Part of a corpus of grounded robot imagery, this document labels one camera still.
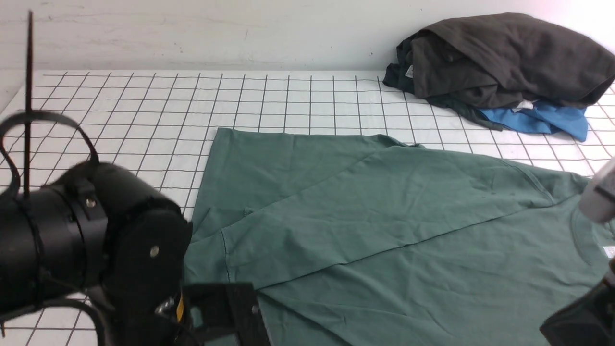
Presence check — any black cable tie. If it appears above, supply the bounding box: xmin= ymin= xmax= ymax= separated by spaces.
xmin=0 ymin=10 xmax=99 ymax=202

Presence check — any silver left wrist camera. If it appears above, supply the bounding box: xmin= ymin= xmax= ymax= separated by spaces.
xmin=182 ymin=282 xmax=272 ymax=346

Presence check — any green long sleeve shirt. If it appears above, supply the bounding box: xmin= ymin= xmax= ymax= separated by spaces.
xmin=184 ymin=128 xmax=614 ymax=346

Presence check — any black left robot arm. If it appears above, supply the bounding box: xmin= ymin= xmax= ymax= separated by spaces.
xmin=1 ymin=162 xmax=193 ymax=346

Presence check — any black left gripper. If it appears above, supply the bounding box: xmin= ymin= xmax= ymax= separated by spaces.
xmin=86 ymin=286 xmax=204 ymax=346

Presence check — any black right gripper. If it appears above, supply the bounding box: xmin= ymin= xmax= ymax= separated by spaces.
xmin=540 ymin=274 xmax=615 ymax=346

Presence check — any blue garment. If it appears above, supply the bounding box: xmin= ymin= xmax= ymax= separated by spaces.
xmin=479 ymin=101 xmax=589 ymax=142

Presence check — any dark brown crumpled garment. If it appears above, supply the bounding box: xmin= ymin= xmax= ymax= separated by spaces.
xmin=383 ymin=12 xmax=615 ymax=131

